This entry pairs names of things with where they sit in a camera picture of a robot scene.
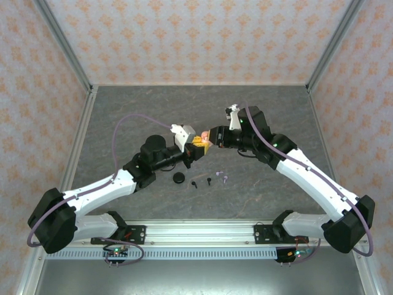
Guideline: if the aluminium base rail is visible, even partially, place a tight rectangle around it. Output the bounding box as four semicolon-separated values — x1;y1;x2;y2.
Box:
144;223;257;246

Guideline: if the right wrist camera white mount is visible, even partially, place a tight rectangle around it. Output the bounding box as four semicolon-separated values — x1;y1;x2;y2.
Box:
225;103;241;130

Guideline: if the aluminium table side rail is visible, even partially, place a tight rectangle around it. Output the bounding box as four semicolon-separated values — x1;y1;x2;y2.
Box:
306;87;385;295
15;85;99;295

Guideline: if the white slotted cable duct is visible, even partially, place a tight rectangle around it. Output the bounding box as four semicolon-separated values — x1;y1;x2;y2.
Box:
60;247;279;261

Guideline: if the grey metal panel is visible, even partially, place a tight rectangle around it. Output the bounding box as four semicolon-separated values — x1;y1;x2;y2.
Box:
33;259;369;295

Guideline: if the thin purple board cable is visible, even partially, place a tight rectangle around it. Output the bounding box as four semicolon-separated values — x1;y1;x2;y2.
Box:
103;240;145;267
276;242;322;267

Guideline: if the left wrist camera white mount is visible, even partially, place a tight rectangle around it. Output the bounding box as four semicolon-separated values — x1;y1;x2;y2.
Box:
170;124;197;154

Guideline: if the small circuit board with LEDs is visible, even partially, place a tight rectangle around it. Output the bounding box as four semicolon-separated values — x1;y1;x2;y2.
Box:
287;248;311;259
104;245;130;259

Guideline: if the aluminium frame corner post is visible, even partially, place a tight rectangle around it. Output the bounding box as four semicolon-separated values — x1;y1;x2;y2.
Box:
306;0;368;93
32;0;95;93

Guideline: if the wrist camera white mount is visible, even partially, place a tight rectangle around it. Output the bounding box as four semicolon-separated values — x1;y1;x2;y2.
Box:
225;103;241;130
170;124;197;154

